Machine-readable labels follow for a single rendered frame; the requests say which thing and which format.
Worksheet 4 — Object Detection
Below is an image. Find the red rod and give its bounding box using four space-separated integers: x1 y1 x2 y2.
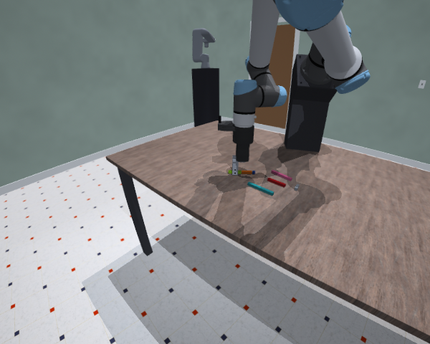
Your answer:
267 178 286 187

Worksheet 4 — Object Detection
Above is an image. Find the turquoise rod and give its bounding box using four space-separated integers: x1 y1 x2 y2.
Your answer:
247 182 274 196

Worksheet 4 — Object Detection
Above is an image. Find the pink rod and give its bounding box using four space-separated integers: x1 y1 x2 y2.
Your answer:
271 170 292 181

